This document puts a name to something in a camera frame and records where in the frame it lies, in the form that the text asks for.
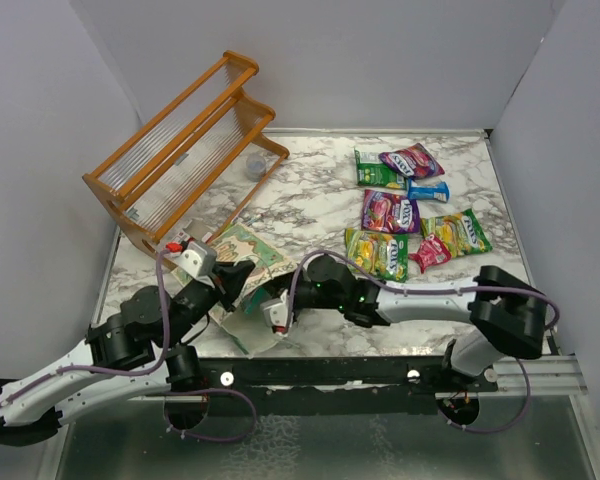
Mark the blue white snack packet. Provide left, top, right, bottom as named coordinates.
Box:
left=407, top=180, right=450, bottom=203

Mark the mint blossom candy bag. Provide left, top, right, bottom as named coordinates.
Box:
left=242, top=289, right=266, bottom=315

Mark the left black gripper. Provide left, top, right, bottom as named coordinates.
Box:
left=164, top=260, right=256, bottom=349

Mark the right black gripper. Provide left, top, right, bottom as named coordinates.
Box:
left=263, top=267, right=346, bottom=315

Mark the orange wooden shelf rack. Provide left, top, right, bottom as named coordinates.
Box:
left=82, top=50, right=289, bottom=258

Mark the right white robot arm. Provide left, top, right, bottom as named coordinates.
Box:
left=261, top=250, right=558, bottom=391

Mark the green lemon snack packet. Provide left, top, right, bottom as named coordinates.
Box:
left=420, top=208, right=493, bottom=258

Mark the small clear plastic jar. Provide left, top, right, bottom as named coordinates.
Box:
left=245, top=153, right=267, bottom=182

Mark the purple berries candy bag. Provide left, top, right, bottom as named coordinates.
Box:
left=361, top=189, right=420, bottom=234

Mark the purple pink candy bag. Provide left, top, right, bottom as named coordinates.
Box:
left=378, top=143, right=445, bottom=180

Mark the red snack packet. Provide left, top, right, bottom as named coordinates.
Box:
left=408, top=234, right=452, bottom=274

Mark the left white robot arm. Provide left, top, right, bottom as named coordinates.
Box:
left=0, top=260, right=256, bottom=447

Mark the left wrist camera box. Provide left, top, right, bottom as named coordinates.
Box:
left=165, top=239, right=217, bottom=279

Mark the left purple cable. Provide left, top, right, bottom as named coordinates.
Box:
left=0, top=247, right=259, bottom=444

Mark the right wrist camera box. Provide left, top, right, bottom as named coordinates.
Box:
left=260, top=290, right=292, bottom=335

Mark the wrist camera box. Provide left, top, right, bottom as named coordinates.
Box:
left=165, top=239, right=217, bottom=279
left=260, top=290, right=292, bottom=335

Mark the green printed paper bag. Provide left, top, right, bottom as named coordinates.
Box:
left=172, top=222, right=301, bottom=357

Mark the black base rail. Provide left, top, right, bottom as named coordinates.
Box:
left=196, top=356, right=497, bottom=416

